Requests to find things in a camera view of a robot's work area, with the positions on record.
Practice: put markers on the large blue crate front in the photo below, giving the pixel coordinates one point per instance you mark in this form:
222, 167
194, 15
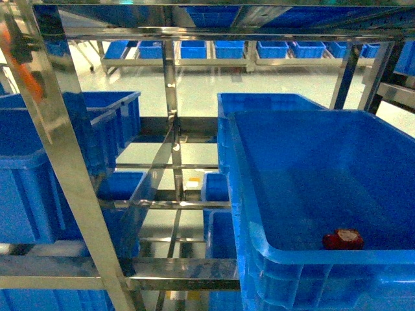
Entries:
296, 176

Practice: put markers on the red one-stud toy block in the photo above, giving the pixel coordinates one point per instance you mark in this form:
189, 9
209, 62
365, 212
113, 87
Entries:
343, 239

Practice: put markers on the blue crate left shelf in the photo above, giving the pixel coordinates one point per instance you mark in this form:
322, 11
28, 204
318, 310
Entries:
34, 209

